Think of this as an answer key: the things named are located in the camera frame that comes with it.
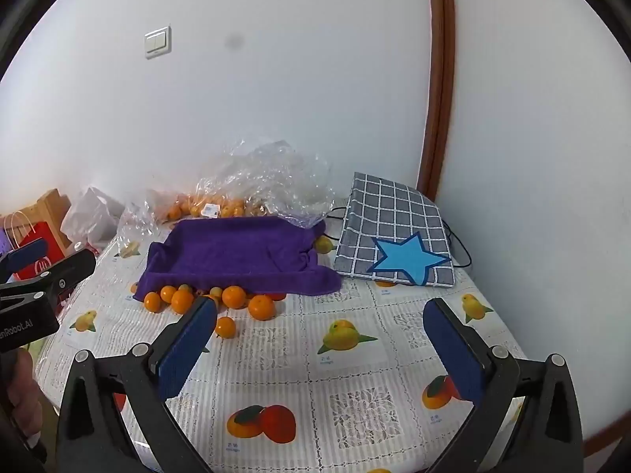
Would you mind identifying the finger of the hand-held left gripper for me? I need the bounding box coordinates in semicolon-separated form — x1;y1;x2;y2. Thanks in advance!
0;249;97;313
0;238;47;281

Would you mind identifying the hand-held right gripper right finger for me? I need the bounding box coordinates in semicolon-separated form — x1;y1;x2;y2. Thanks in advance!
422;298;585;473

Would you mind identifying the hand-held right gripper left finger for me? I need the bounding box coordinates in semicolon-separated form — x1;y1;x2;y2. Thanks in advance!
56;296;220;473

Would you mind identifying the cluster of oranges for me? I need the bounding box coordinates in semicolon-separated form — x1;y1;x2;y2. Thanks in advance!
143;283;289;341

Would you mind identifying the purple towel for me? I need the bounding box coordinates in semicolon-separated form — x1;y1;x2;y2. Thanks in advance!
133;217;343;304

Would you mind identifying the person's left hand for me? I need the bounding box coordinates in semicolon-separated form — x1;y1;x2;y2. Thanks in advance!
7;349;44;449

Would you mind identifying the red paper bag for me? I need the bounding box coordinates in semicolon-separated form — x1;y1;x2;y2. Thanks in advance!
5;211;67;281

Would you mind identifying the brown cardboard box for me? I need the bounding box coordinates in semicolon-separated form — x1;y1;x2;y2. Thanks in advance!
0;188;75;252

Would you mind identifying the white plastic bag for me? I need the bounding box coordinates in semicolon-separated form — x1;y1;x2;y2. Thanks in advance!
60;187;124;252

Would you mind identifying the crumpled clear plastic bag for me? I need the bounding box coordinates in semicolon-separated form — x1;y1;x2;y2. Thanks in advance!
117;190;171;257

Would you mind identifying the fruit print tablecloth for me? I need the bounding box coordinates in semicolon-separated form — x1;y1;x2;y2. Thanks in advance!
37;197;528;473

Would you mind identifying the grey checked bag blue star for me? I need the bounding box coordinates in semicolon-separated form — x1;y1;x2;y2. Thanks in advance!
334;172;457;289

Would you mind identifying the heap of bagged oranges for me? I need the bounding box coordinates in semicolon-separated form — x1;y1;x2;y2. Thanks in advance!
165;194;269;222

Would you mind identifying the large clear plastic bag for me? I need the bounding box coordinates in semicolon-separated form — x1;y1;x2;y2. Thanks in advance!
194;139;336;230

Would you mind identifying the white light switch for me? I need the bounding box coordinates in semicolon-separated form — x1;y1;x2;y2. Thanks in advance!
144;24;173;60

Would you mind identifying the brown wooden door frame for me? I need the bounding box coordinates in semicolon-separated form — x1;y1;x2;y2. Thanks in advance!
416;0;457;203

